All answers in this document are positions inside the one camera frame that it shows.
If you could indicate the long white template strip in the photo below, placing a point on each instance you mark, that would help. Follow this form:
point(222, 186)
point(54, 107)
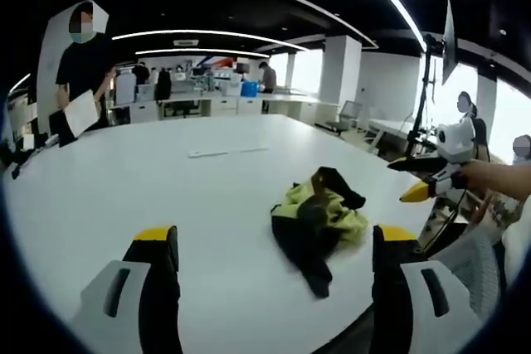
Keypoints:
point(208, 153)

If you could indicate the black box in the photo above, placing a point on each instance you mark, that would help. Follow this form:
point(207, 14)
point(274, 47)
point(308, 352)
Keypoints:
point(62, 130)

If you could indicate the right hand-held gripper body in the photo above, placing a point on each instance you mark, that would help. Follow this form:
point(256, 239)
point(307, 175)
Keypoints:
point(455, 142)

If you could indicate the blue storage bin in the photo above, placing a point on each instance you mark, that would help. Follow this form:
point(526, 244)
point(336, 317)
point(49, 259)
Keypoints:
point(250, 90)

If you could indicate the black monitor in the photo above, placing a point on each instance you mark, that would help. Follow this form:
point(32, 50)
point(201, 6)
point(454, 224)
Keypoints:
point(449, 43)

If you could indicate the dark desk equipment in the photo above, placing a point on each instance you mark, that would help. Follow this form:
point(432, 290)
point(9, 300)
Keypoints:
point(18, 159)

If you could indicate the yellow-green and black garment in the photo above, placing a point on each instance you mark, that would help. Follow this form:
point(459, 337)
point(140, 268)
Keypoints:
point(317, 221)

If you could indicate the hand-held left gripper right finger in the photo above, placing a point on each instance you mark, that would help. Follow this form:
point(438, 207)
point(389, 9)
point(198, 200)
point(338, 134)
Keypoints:
point(392, 287)

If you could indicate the long white office desk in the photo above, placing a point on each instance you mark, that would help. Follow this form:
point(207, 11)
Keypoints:
point(215, 102)

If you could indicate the grey mesh chair back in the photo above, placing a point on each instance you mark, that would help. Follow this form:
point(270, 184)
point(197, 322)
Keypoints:
point(473, 271)

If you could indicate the grey office chair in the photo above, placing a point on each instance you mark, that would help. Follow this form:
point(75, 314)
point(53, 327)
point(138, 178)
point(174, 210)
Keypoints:
point(347, 115)

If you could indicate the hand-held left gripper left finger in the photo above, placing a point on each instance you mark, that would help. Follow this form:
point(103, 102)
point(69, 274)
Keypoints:
point(153, 283)

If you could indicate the white paper sheet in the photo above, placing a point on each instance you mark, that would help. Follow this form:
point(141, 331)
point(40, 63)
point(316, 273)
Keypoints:
point(82, 113)

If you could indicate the white cabinet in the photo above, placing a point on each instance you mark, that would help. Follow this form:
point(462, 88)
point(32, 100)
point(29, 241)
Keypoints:
point(125, 89)

